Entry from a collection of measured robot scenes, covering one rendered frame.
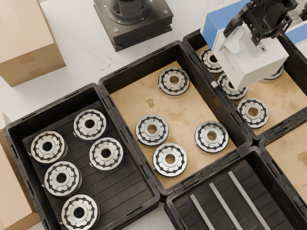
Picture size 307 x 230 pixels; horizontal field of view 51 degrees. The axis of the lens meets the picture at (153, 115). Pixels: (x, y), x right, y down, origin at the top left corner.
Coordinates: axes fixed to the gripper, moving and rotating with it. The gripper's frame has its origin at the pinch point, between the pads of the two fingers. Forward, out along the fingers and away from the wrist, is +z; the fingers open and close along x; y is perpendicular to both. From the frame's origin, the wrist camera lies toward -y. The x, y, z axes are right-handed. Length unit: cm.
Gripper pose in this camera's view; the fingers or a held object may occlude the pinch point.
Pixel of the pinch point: (242, 38)
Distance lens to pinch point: 85.5
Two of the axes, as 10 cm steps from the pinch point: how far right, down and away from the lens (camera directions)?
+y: 4.2, 8.5, -3.2
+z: -0.1, 3.5, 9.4
